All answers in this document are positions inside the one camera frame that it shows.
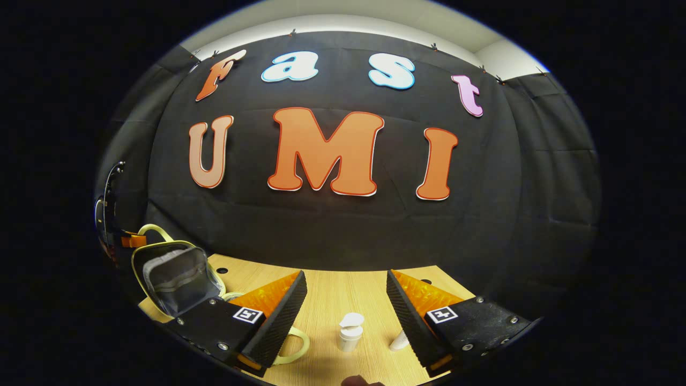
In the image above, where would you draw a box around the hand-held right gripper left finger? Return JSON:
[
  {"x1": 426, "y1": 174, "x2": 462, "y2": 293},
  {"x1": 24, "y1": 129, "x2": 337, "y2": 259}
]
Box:
[{"x1": 166, "y1": 270, "x2": 309, "y2": 378}]

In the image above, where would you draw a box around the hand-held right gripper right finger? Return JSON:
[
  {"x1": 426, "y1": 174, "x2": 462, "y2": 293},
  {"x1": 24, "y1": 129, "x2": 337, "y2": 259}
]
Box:
[{"x1": 386, "y1": 269, "x2": 536, "y2": 378}]

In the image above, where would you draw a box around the pale yellow suitcase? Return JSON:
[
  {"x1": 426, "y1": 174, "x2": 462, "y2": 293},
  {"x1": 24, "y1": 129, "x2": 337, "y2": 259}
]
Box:
[{"x1": 131, "y1": 224, "x2": 311, "y2": 368}]

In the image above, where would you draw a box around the white pump bottle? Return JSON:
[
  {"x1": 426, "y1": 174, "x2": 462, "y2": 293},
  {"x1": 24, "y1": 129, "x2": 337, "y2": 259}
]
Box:
[{"x1": 338, "y1": 313, "x2": 365, "y2": 353}]

